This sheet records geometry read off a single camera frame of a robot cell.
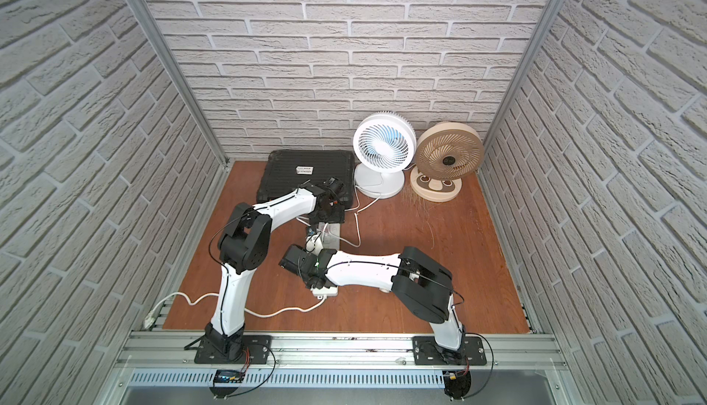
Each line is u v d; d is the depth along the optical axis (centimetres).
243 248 56
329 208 86
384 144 88
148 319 81
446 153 90
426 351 74
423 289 47
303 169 107
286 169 110
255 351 74
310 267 62
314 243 75
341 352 75
